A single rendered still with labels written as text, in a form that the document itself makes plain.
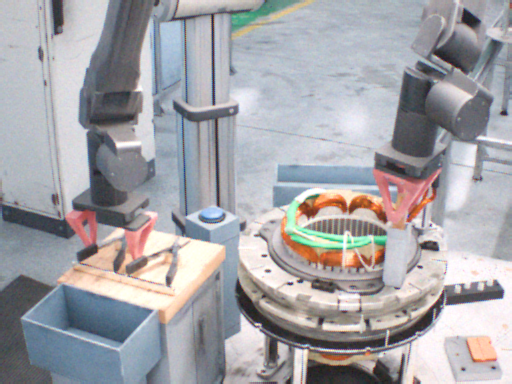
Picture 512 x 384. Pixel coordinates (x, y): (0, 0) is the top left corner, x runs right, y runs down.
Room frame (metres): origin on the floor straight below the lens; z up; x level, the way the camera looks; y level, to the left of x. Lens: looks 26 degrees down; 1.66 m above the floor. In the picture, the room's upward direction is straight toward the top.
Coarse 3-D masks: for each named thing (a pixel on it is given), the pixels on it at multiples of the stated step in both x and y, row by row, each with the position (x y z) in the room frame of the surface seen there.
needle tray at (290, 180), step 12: (276, 168) 1.35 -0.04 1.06; (288, 168) 1.37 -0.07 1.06; (300, 168) 1.37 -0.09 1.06; (312, 168) 1.36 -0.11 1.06; (324, 168) 1.36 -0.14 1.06; (336, 168) 1.36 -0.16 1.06; (348, 168) 1.36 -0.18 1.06; (360, 168) 1.36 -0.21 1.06; (372, 168) 1.36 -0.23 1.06; (276, 180) 1.34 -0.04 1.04; (288, 180) 1.37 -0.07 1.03; (300, 180) 1.37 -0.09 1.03; (312, 180) 1.36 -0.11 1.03; (324, 180) 1.36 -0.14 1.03; (336, 180) 1.36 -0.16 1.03; (348, 180) 1.36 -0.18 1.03; (360, 180) 1.36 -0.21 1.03; (372, 180) 1.36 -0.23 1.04; (276, 192) 1.27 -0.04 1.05; (288, 192) 1.26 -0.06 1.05; (300, 192) 1.26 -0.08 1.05; (360, 192) 1.25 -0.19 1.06; (372, 192) 1.25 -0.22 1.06; (396, 192) 1.25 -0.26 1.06; (276, 204) 1.27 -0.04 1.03; (288, 204) 1.26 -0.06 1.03
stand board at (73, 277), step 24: (168, 240) 1.06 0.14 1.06; (192, 240) 1.06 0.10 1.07; (96, 264) 0.98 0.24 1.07; (168, 264) 0.99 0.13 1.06; (192, 264) 0.99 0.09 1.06; (216, 264) 1.01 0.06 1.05; (96, 288) 0.91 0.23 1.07; (120, 288) 0.92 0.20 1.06; (192, 288) 0.94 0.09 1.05; (168, 312) 0.87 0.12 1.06
